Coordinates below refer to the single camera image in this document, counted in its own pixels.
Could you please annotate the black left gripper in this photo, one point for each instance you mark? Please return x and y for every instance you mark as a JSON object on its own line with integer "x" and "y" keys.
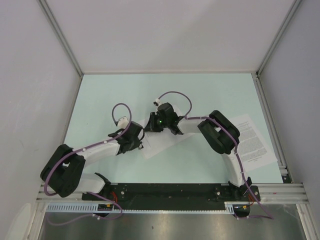
{"x": 137, "y": 143}

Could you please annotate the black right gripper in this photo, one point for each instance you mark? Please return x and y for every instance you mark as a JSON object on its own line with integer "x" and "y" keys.
{"x": 151, "y": 126}

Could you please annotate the sparse text paper sheet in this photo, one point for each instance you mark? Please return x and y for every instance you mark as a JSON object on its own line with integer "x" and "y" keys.
{"x": 160, "y": 141}

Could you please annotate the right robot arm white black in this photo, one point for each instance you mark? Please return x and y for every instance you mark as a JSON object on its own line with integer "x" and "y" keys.
{"x": 219, "y": 132}

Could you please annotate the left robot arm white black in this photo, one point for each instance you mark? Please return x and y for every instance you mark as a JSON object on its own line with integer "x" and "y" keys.
{"x": 63, "y": 174}

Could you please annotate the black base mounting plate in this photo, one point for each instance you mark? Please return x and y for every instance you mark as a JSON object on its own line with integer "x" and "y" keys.
{"x": 189, "y": 197}

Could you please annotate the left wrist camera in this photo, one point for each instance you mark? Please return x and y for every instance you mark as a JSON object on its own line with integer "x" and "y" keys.
{"x": 123, "y": 122}

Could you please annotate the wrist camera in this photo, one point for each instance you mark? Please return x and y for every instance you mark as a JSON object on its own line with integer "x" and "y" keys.
{"x": 157, "y": 102}
{"x": 123, "y": 122}

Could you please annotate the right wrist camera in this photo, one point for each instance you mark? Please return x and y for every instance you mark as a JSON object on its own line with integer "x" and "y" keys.
{"x": 157, "y": 102}

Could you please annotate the grey slotted cable duct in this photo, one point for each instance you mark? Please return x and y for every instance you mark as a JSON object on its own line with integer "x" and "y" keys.
{"x": 99, "y": 208}

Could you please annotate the left aluminium corner post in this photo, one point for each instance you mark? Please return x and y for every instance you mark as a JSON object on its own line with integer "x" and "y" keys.
{"x": 57, "y": 30}

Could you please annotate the aluminium corner post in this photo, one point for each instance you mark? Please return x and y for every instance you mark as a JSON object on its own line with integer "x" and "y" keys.
{"x": 279, "y": 35}
{"x": 57, "y": 30}

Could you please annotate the right aluminium corner post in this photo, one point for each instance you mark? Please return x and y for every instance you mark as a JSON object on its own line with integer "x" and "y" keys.
{"x": 279, "y": 35}

